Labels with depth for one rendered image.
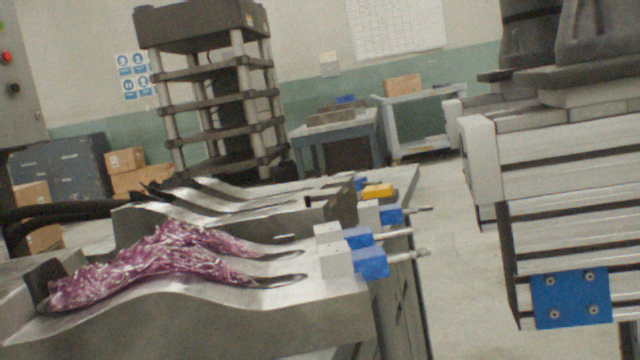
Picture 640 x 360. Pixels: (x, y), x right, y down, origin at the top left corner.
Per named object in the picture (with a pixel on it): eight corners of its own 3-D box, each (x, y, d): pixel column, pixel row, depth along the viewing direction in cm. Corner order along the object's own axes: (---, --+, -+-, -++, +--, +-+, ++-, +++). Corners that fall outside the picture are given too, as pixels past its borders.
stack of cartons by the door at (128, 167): (186, 200, 763) (172, 139, 750) (177, 205, 731) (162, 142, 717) (128, 210, 775) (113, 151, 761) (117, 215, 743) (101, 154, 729)
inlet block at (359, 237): (411, 244, 80) (404, 207, 79) (418, 253, 75) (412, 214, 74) (320, 262, 79) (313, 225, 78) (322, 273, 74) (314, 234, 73)
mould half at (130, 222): (361, 219, 113) (349, 153, 111) (333, 261, 88) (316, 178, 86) (145, 246, 126) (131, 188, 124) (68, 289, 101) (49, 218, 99)
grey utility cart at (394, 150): (466, 152, 710) (455, 78, 695) (478, 156, 659) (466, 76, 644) (381, 168, 711) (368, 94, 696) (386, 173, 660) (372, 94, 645)
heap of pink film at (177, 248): (265, 249, 80) (254, 196, 78) (258, 292, 62) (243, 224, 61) (85, 285, 79) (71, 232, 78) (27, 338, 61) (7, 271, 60)
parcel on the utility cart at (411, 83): (418, 97, 691) (414, 74, 687) (423, 97, 659) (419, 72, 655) (385, 103, 692) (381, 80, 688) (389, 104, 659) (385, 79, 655)
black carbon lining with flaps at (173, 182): (318, 196, 108) (309, 147, 106) (295, 217, 92) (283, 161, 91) (160, 218, 117) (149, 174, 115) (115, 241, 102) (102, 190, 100)
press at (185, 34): (307, 192, 638) (271, 7, 605) (284, 226, 488) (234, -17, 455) (229, 205, 651) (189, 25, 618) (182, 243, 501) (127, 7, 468)
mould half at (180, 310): (351, 265, 84) (337, 194, 82) (377, 338, 59) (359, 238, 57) (21, 331, 83) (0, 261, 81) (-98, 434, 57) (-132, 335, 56)
